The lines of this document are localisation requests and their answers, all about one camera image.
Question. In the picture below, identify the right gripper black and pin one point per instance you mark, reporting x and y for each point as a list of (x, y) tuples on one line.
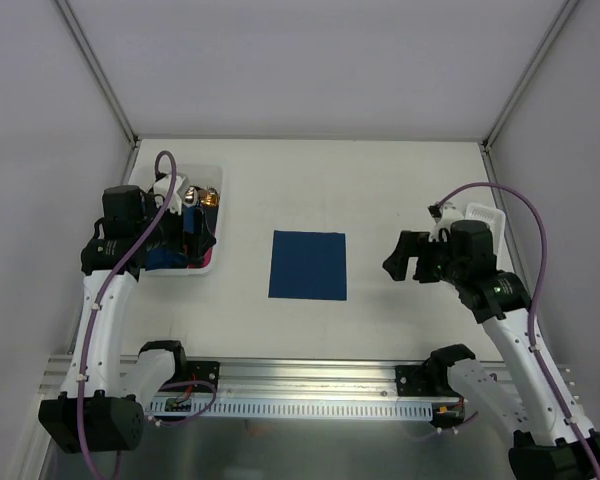
[(422, 260)]

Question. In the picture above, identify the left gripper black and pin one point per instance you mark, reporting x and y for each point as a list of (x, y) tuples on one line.
[(194, 232)]

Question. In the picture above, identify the dark blue paper napkin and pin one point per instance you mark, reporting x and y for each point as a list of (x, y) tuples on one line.
[(308, 266)]

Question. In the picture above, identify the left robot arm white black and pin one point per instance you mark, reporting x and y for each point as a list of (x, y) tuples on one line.
[(98, 409)]

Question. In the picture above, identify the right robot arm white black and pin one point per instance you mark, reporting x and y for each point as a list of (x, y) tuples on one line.
[(547, 434)]

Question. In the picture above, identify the rolled blue napkin bundles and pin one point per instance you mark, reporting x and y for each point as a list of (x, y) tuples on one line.
[(163, 258)]

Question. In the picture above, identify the gold spoons in bin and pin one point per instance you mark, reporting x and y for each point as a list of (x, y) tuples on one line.
[(196, 195)]

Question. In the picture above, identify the white plastic bin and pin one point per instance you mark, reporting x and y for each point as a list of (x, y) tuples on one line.
[(202, 175)]

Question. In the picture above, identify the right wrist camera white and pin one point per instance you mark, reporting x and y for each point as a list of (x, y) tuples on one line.
[(444, 215)]

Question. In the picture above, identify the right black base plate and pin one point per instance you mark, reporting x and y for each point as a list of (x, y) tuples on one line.
[(413, 381)]

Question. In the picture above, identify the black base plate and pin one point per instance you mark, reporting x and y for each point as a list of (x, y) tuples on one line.
[(413, 381), (202, 373)]

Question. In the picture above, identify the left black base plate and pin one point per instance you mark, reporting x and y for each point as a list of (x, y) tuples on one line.
[(202, 373)]

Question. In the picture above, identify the aluminium mounting rail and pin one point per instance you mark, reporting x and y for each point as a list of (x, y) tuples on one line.
[(294, 379)]

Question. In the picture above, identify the white slotted cable duct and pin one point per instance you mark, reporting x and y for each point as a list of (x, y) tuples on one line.
[(394, 410)]

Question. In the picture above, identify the left aluminium frame post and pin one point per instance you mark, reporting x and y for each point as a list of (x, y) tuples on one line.
[(95, 68)]

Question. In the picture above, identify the aluminium frame post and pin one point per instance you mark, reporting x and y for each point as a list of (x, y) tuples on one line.
[(540, 53), (95, 68)]

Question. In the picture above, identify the right aluminium frame post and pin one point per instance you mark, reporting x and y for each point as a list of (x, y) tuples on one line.
[(540, 53)]

